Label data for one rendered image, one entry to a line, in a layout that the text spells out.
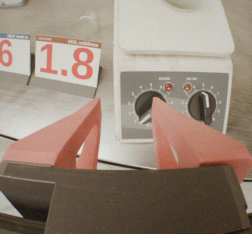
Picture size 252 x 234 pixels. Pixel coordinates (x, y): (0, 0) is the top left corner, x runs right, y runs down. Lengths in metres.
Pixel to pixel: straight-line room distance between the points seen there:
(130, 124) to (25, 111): 0.15
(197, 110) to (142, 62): 0.08
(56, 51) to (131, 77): 0.11
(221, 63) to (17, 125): 0.27
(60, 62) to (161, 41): 0.13
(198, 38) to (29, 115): 0.23
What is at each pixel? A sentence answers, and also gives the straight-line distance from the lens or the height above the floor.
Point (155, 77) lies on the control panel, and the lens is 0.21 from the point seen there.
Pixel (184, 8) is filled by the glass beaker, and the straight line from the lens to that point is 0.22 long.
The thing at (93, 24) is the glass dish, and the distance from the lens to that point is 0.32.
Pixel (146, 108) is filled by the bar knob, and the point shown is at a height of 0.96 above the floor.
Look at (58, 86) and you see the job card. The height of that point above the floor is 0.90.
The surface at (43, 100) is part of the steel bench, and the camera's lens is 0.29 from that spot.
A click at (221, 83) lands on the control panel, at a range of 0.23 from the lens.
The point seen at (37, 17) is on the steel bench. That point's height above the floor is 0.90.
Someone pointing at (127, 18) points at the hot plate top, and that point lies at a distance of 0.21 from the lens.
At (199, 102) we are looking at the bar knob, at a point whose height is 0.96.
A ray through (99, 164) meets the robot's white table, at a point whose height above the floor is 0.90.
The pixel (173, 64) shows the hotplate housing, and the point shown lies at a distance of 0.21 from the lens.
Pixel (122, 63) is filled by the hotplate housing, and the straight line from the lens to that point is 0.21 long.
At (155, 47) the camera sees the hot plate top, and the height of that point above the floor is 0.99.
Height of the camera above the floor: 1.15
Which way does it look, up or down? 77 degrees down
